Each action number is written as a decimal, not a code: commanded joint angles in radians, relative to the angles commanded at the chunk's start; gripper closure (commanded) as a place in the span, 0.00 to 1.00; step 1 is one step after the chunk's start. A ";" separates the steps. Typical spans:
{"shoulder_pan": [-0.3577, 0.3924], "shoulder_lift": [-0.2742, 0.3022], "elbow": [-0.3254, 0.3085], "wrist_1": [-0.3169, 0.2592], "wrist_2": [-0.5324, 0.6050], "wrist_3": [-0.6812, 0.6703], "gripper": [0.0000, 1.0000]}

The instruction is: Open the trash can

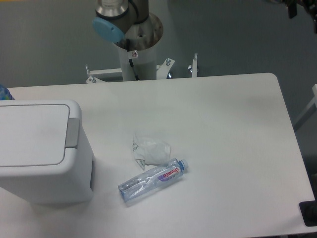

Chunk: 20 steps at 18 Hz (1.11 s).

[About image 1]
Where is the white push-lid trash can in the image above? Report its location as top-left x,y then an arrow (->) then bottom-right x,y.
0,100 -> 94,204

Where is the clear plastic water bottle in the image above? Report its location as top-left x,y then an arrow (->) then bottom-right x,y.
118,158 -> 189,206

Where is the blue green patterned object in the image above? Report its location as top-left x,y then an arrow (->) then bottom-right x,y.
0,84 -> 15,100

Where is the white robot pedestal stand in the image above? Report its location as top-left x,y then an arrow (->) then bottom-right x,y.
85,12 -> 200,84

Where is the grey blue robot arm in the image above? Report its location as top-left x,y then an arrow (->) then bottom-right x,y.
93,0 -> 163,50

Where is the white frame at right edge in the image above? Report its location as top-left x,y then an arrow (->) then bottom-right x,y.
293,84 -> 317,131

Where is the black clamp at table corner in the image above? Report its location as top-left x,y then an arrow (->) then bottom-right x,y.
299,200 -> 317,227

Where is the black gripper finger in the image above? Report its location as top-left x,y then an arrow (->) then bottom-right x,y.
287,0 -> 297,19

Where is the crumpled white plastic wrapper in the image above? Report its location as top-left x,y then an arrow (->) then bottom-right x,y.
132,131 -> 171,170

